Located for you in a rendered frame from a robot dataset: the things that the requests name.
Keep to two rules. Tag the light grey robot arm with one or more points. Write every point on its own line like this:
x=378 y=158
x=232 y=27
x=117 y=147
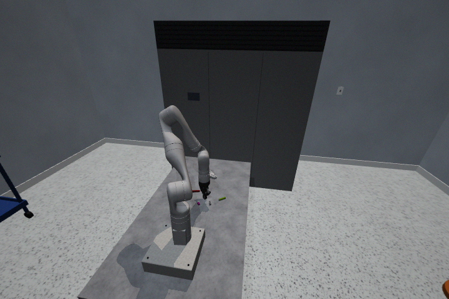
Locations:
x=181 y=190

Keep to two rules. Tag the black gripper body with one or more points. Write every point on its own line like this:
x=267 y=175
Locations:
x=204 y=185

